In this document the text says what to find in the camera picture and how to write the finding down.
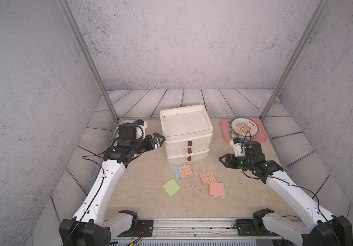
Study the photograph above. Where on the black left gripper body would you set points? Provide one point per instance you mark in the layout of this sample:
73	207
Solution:
141	145

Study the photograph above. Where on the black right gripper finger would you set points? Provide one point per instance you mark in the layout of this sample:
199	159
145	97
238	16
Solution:
224	157
225	164

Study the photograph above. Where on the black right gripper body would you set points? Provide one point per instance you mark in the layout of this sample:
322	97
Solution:
243	163

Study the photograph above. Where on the pink sticky note pad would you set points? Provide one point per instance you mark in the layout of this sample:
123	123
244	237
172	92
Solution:
216	189

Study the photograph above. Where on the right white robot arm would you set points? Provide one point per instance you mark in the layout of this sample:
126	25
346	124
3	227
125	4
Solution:
316	226

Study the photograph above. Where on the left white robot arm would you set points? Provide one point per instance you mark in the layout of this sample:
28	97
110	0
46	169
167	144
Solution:
87	226

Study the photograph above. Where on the white three-drawer cabinet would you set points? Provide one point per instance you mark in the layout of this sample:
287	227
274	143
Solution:
185	122

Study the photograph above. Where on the blue sticky note pad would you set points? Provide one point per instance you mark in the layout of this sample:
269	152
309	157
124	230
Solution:
176	172

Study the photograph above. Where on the orange patterned sticky pad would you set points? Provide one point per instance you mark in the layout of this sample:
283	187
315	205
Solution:
185	171

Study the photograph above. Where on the green sticky note pad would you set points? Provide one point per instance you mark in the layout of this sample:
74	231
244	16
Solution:
171	187

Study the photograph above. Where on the pink tray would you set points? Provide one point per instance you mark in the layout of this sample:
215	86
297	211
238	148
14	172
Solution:
260	136

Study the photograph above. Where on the green checkered cloth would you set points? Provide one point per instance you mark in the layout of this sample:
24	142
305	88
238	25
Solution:
232	133

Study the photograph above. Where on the orange patterned plate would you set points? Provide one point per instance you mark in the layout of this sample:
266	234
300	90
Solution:
243	125

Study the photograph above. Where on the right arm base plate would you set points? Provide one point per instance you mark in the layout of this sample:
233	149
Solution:
244	227

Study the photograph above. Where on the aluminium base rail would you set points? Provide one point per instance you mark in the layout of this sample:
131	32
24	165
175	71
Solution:
199	232

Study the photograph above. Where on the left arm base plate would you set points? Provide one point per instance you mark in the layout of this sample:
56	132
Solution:
144	229

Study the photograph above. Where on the left aluminium frame post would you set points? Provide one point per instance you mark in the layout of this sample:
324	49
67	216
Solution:
74	28

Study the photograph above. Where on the aluminium frame post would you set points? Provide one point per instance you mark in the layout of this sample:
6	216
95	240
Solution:
74	28
303	41

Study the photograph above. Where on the right aluminium frame post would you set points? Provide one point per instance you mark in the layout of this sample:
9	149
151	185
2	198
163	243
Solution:
303	41

